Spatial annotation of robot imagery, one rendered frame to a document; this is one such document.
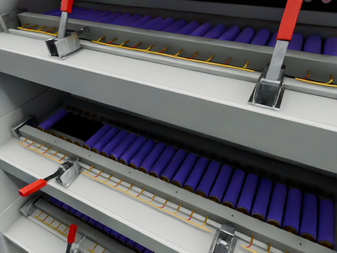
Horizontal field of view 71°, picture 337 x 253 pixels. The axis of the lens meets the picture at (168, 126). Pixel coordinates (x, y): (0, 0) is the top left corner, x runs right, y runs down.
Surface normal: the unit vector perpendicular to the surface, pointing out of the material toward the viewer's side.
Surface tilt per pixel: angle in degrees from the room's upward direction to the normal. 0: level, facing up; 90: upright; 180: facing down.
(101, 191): 21
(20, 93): 90
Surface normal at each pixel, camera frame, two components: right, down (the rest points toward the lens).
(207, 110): -0.46, 0.58
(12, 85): 0.89, 0.27
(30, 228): -0.03, -0.77
